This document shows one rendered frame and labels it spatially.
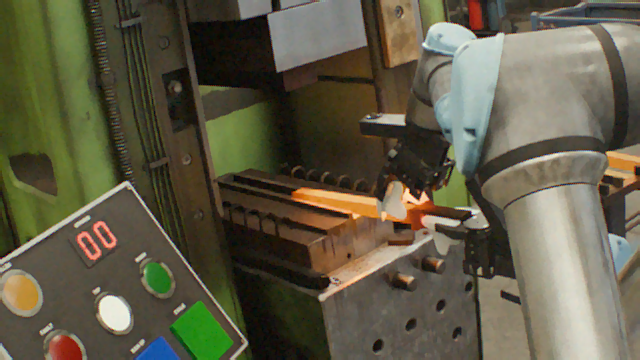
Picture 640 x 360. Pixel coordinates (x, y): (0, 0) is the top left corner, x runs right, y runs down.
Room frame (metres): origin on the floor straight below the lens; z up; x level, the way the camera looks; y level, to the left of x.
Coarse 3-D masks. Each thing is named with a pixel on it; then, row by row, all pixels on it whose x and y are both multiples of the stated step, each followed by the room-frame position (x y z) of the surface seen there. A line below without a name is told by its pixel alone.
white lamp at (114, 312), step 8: (104, 304) 0.86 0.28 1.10; (112, 304) 0.87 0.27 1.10; (120, 304) 0.88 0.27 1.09; (104, 312) 0.85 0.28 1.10; (112, 312) 0.86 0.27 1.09; (120, 312) 0.87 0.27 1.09; (128, 312) 0.88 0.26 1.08; (104, 320) 0.84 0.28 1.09; (112, 320) 0.85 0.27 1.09; (120, 320) 0.86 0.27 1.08; (128, 320) 0.87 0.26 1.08; (120, 328) 0.85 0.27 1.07
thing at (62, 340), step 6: (60, 336) 0.78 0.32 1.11; (66, 336) 0.79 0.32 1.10; (54, 342) 0.77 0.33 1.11; (60, 342) 0.78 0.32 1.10; (66, 342) 0.78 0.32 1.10; (72, 342) 0.79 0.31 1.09; (54, 348) 0.77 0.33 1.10; (60, 348) 0.77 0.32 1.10; (66, 348) 0.78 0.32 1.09; (72, 348) 0.78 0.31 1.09; (78, 348) 0.79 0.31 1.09; (54, 354) 0.76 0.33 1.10; (60, 354) 0.76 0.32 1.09; (66, 354) 0.77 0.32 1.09; (72, 354) 0.78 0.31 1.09; (78, 354) 0.78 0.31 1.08
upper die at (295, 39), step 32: (352, 0) 1.37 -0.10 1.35; (192, 32) 1.43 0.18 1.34; (224, 32) 1.35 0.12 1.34; (256, 32) 1.28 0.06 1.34; (288, 32) 1.27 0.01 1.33; (320, 32) 1.31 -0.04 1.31; (352, 32) 1.36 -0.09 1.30; (224, 64) 1.36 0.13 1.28; (256, 64) 1.29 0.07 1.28; (288, 64) 1.27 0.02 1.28
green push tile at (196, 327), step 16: (176, 320) 0.92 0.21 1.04; (192, 320) 0.93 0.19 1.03; (208, 320) 0.95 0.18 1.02; (176, 336) 0.90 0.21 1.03; (192, 336) 0.91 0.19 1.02; (208, 336) 0.93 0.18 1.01; (224, 336) 0.95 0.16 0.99; (192, 352) 0.90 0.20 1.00; (208, 352) 0.91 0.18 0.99; (224, 352) 0.93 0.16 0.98
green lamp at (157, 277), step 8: (152, 264) 0.96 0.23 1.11; (160, 264) 0.97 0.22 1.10; (144, 272) 0.94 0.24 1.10; (152, 272) 0.95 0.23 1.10; (160, 272) 0.96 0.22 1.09; (152, 280) 0.94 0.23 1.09; (160, 280) 0.95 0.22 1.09; (168, 280) 0.96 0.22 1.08; (152, 288) 0.93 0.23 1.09; (160, 288) 0.94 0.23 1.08; (168, 288) 0.95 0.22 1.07
